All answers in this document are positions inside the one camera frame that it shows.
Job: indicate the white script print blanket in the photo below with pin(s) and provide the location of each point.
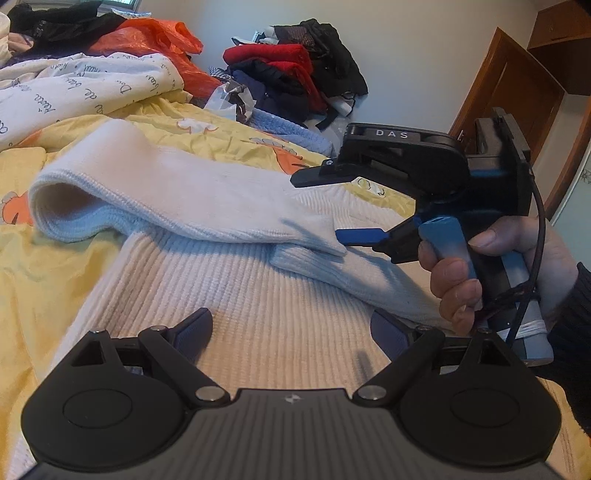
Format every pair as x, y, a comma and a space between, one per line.
69, 92

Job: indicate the brown wooden cabinet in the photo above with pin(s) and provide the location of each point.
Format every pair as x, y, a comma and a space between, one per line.
563, 27

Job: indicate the brown wooden wardrobe frame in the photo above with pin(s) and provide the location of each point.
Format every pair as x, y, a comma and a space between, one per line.
572, 157

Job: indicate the person's right hand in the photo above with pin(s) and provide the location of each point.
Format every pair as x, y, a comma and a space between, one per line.
455, 279

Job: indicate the crumpled silver plastic bag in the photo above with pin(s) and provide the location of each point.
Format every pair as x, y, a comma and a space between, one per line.
226, 99

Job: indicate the orange plastic bag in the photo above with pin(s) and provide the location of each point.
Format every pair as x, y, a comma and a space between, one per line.
152, 37

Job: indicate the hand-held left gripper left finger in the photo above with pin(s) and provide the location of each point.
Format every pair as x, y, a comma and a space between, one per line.
196, 334

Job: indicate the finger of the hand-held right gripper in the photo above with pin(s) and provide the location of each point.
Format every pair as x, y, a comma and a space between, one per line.
318, 175
358, 237

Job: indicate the white knit sweater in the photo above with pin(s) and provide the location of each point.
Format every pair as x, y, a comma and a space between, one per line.
231, 286

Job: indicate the light blue fleece cloth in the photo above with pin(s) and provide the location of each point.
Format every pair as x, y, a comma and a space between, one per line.
286, 130

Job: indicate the yellow carrot print bedsheet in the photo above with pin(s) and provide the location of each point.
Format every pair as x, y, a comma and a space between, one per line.
46, 277

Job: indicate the pale blue wardrobe panel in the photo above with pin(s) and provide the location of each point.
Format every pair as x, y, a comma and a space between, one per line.
577, 207

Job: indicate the black clothing heap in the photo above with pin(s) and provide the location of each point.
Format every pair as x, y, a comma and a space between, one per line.
60, 23

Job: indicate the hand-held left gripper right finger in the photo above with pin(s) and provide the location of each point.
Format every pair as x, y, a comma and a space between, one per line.
388, 334

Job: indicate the brown wooden door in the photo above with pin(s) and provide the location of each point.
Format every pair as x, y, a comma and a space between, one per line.
508, 78

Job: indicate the red garment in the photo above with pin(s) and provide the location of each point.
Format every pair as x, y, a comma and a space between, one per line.
272, 55

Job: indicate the dark navy garment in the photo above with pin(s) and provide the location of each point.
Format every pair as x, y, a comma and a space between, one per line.
277, 92

